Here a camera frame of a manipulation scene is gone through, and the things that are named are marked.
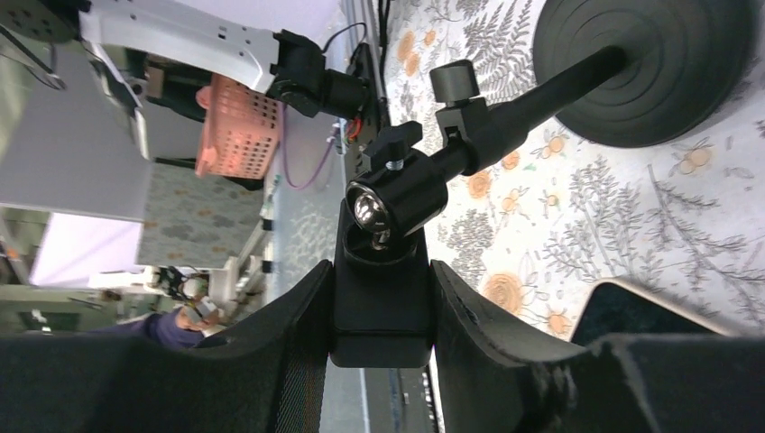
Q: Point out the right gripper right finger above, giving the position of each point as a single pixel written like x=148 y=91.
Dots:
x=497 y=373

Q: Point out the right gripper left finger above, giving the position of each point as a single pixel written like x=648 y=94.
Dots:
x=264 y=374

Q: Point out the black round-base stand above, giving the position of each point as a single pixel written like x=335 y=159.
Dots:
x=624 y=74

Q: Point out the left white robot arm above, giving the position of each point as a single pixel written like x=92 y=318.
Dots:
x=282 y=65

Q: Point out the person in background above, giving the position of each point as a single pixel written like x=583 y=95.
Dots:
x=173 y=329

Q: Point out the floral table mat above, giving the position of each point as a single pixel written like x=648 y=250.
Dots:
x=536 y=231

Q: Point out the pink plastic basket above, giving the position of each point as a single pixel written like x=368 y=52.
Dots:
x=241 y=130

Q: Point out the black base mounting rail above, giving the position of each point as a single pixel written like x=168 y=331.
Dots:
x=374 y=115

